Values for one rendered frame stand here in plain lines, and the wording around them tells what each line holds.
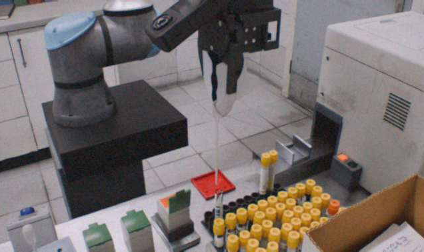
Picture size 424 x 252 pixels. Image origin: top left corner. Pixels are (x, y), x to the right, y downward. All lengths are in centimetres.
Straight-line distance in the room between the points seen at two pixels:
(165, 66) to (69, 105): 229
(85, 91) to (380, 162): 63
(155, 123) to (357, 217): 48
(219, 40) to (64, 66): 47
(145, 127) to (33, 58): 142
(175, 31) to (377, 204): 39
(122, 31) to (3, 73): 140
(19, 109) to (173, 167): 92
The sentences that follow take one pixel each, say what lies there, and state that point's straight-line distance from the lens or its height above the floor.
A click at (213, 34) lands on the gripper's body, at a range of 49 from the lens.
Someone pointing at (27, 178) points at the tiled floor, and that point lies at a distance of 244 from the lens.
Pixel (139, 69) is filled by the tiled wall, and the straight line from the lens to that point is 309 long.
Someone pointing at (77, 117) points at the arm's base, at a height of 97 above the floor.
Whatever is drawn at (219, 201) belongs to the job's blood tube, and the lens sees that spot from 64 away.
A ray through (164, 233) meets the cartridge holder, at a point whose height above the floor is 89.
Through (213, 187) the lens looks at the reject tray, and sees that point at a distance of 80.
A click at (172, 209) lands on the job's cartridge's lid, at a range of 63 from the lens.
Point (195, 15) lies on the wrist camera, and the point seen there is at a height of 128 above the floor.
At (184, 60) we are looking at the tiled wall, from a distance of 322.
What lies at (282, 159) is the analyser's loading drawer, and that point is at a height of 92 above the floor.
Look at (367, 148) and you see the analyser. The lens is 80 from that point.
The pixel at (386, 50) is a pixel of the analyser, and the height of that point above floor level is 117.
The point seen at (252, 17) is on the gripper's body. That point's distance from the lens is 48.
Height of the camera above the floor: 140
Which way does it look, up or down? 31 degrees down
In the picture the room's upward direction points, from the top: straight up
